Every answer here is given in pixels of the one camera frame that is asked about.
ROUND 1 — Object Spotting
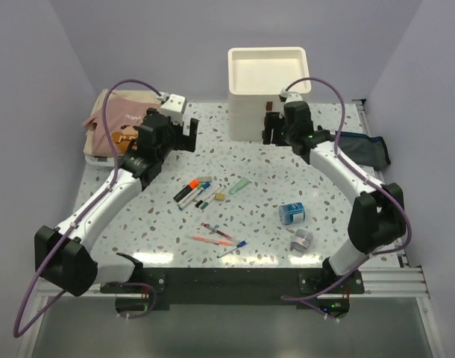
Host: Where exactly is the grey white eraser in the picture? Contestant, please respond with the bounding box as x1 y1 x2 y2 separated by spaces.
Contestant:
196 176 213 183

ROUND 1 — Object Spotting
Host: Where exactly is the cream drawer organizer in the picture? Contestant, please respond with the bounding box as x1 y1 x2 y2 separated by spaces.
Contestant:
227 46 310 142

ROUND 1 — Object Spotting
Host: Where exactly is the yellow sponge eraser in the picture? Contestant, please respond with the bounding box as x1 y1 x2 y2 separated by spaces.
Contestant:
214 192 225 201

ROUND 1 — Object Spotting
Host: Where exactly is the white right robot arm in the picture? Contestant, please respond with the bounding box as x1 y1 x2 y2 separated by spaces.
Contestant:
263 101 410 293

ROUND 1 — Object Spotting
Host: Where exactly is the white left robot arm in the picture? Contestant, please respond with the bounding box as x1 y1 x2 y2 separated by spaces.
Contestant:
34 108 199 297

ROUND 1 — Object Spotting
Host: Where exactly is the pink printed t-shirt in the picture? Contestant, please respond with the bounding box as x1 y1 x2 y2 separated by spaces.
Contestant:
81 97 165 157

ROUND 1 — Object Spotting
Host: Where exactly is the orange black highlighter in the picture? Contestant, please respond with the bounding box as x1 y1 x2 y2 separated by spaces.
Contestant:
173 180 199 203

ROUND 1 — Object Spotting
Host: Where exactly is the green cap white marker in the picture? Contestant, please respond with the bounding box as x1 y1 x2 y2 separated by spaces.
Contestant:
178 183 204 207

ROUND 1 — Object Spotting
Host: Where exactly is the blue cap white marker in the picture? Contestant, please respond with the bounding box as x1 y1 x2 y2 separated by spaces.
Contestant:
178 182 210 210

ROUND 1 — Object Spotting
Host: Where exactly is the black cap white marker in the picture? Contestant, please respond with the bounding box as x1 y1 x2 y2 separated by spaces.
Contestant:
195 184 222 207

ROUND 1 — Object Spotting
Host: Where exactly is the white laundry tray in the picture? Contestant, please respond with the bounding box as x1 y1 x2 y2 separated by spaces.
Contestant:
84 89 169 168

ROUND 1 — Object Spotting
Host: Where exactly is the dark green cap marker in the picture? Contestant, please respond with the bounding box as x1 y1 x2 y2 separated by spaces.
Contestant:
200 186 225 210

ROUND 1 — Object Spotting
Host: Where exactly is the grey pencil pouch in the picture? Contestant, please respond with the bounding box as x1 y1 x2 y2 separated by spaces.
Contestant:
339 131 392 171

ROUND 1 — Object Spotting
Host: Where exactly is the blue label can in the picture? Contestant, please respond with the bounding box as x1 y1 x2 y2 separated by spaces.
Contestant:
278 202 306 225

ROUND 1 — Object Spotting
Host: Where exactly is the dark red pen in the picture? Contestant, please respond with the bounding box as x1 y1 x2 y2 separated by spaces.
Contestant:
201 222 238 242

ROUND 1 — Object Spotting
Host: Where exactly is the orange pen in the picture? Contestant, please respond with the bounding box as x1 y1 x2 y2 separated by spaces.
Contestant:
190 236 234 246

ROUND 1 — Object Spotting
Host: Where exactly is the clear tape roll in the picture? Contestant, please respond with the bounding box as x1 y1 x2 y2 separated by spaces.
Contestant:
290 229 313 254

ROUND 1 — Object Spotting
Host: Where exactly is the blue cap ballpoint pen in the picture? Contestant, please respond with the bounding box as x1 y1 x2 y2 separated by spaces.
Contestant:
217 240 247 259

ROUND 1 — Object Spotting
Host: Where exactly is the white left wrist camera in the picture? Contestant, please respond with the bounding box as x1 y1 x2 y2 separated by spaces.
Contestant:
160 92 186 125

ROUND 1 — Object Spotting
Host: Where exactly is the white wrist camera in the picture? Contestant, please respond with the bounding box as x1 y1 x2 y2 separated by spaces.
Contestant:
160 92 186 125
279 88 303 104

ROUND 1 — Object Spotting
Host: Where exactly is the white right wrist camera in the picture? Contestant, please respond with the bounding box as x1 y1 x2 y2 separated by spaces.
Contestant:
279 88 303 104

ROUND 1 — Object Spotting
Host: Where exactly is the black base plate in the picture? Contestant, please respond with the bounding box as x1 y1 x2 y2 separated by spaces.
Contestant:
99 266 365 313

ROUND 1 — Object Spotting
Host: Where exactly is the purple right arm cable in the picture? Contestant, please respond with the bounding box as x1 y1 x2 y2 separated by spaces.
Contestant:
280 77 413 321

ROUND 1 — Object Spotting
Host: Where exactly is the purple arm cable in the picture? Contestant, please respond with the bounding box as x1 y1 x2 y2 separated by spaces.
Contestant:
13 78 169 339
280 77 413 321

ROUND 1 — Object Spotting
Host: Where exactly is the aluminium frame rail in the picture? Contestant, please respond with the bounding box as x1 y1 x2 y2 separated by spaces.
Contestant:
36 263 432 298

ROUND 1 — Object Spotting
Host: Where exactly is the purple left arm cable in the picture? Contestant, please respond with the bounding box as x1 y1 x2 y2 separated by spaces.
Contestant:
13 78 169 339

